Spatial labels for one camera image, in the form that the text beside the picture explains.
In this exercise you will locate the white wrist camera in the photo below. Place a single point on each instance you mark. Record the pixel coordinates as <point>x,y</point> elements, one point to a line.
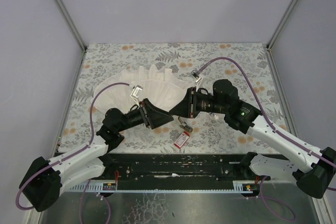
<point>198,79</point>
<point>135,93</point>

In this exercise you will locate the white folded cloth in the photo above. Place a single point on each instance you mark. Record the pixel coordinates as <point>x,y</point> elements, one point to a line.
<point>161,87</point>

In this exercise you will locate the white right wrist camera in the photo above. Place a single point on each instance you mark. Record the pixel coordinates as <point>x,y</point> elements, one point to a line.
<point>198,79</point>

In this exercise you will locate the brown small stapler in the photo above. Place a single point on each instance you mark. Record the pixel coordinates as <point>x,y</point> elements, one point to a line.
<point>184,125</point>

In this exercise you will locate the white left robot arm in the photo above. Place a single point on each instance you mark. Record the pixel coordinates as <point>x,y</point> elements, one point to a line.
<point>47,179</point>

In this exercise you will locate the white cable duct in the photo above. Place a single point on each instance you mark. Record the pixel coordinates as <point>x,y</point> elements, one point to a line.
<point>170,185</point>

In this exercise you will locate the aluminium frame post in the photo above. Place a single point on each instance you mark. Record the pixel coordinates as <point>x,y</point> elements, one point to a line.
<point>70,24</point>
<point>282,23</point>

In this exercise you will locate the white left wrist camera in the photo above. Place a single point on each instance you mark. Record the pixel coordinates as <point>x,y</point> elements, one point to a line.
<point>135,93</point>

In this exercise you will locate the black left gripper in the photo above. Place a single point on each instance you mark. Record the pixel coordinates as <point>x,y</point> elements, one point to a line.
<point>146,115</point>

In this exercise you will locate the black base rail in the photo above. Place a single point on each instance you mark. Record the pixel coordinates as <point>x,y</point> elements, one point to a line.
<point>217,166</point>

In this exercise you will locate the floral table mat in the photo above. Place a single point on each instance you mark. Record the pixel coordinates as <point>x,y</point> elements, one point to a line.
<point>244,64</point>

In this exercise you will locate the left aluminium frame post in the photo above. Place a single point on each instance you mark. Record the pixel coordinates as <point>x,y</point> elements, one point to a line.
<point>70,24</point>

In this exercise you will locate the red white staples box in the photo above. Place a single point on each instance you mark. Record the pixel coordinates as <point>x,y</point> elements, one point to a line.
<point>181,140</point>

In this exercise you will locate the right aluminium frame post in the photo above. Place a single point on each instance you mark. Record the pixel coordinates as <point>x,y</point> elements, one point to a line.
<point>282,23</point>

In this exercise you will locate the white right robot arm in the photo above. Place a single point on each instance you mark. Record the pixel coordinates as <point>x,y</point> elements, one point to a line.
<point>314,168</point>

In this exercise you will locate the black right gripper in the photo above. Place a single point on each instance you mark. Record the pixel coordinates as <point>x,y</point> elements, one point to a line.
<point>192,102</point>

